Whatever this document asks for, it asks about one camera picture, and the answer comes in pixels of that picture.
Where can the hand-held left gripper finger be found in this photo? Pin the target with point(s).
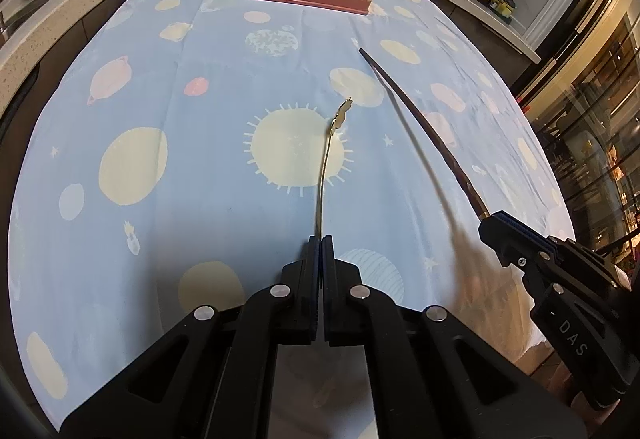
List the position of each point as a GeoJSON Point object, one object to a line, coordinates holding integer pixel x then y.
{"type": "Point", "coordinates": [317, 299]}
{"type": "Point", "coordinates": [329, 299]}

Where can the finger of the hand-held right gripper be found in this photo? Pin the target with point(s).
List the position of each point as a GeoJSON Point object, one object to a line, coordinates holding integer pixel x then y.
{"type": "Point", "coordinates": [537, 235]}
{"type": "Point", "coordinates": [505, 244]}

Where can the dark brown chopstick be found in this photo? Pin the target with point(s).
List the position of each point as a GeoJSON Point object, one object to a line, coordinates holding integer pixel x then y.
{"type": "Point", "coordinates": [452, 161]}

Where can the small gold spoon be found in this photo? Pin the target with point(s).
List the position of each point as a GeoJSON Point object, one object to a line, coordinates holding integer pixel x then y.
{"type": "Point", "coordinates": [325, 169]}

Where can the glass display cabinet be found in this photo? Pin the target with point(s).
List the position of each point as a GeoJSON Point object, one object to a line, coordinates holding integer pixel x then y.
{"type": "Point", "coordinates": [590, 109]}

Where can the blue planet print tablecloth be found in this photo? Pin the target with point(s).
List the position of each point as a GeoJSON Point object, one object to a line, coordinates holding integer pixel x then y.
{"type": "Point", "coordinates": [200, 194]}

